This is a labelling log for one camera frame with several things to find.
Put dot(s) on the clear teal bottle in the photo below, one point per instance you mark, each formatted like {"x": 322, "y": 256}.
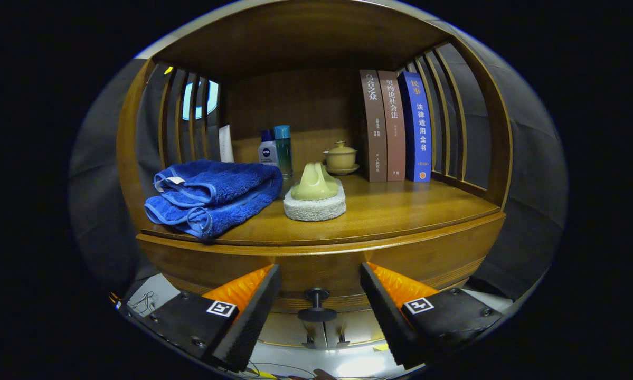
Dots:
{"x": 283, "y": 153}

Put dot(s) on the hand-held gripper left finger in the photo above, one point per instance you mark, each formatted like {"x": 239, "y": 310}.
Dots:
{"x": 250, "y": 327}

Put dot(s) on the yellow-green brush with white sponge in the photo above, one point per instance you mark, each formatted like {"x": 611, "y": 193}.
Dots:
{"x": 314, "y": 184}

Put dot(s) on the wooden cabinet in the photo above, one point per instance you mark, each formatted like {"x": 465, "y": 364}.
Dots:
{"x": 295, "y": 37}

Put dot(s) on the folded blue towel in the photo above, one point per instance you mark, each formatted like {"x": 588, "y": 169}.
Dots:
{"x": 216, "y": 184}

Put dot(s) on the blue book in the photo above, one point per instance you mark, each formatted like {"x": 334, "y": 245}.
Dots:
{"x": 419, "y": 126}

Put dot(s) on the wooden cabinet door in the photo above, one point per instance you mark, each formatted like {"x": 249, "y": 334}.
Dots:
{"x": 290, "y": 330}
{"x": 358, "y": 332}

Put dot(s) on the reddish brown book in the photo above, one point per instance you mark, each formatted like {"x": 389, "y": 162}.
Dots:
{"x": 394, "y": 126}

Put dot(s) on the beige lidded tea cup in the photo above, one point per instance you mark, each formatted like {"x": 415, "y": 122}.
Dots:
{"x": 341, "y": 157}

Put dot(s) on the wooden countertop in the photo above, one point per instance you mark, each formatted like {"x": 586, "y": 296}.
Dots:
{"x": 400, "y": 211}

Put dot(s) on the wooden drawer with black knob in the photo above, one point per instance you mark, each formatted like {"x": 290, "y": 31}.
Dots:
{"x": 321, "y": 272}

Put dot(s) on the white tube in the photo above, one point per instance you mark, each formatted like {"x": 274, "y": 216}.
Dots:
{"x": 225, "y": 145}

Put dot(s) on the white bottle with blue cap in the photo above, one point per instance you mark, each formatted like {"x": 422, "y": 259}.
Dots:
{"x": 267, "y": 153}

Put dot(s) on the dark brown book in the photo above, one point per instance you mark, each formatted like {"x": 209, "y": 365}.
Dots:
{"x": 374, "y": 126}

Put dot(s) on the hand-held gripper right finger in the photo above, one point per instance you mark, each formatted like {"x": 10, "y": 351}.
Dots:
{"x": 387, "y": 322}

